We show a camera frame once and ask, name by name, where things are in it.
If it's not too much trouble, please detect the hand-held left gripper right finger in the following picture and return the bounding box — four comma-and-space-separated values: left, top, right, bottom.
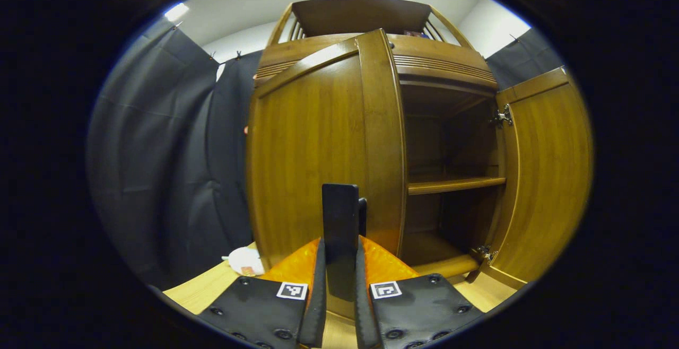
354, 235, 484, 349

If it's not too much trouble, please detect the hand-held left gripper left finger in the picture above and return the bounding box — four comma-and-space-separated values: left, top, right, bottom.
197, 237, 328, 349

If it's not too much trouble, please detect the black door handle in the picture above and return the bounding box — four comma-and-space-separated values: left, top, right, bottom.
322, 183, 368, 303

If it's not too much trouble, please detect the wooden shoe cabinet door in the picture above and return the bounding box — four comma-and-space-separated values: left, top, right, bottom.
480, 67, 594, 290
246, 28, 408, 320

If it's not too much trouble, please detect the wooden double-door shoe cabinet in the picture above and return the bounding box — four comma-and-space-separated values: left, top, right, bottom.
254, 0, 509, 281

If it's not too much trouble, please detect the wooden cabinet drawer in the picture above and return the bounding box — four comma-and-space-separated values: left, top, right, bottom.
255, 33, 499, 92

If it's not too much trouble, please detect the white round object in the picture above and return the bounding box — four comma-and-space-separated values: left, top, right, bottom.
222, 247, 265, 277

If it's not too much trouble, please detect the wooden inner shelf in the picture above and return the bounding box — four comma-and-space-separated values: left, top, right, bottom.
407, 176, 507, 196

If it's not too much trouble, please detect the black backdrop cloth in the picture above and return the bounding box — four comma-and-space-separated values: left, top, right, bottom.
88, 18, 565, 289

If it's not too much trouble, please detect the small ceiling light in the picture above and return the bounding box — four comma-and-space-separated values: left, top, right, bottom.
164, 3, 190, 22

